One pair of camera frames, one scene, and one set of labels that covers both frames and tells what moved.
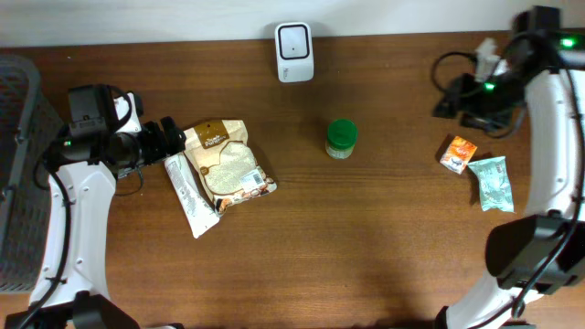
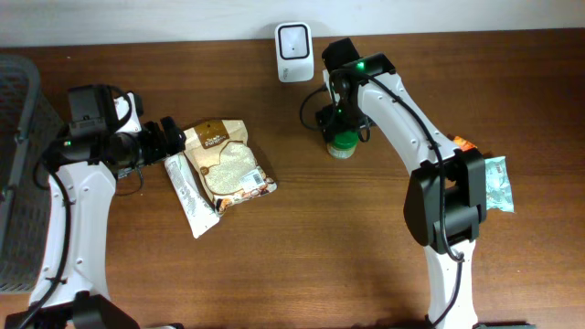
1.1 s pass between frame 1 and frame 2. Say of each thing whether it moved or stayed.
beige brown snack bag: stayed
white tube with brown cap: stayed
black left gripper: stayed
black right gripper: moved
